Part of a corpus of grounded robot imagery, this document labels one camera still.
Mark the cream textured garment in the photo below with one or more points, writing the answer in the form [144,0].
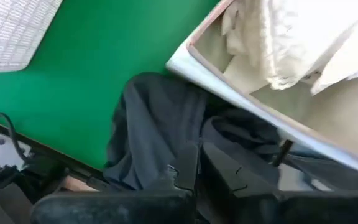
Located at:
[272,40]

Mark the smooth white cloth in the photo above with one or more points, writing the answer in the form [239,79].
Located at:
[350,59]

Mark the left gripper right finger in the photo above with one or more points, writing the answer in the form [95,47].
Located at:
[228,174]

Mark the dark navy garment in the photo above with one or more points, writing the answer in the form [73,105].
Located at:
[157,124]

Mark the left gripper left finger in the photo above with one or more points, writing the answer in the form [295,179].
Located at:
[187,168]

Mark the green table mat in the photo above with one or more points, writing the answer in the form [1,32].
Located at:
[82,77]

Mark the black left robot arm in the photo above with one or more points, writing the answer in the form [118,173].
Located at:
[8,193]

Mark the white plastic laundry basket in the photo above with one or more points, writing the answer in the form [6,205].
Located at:
[9,31]

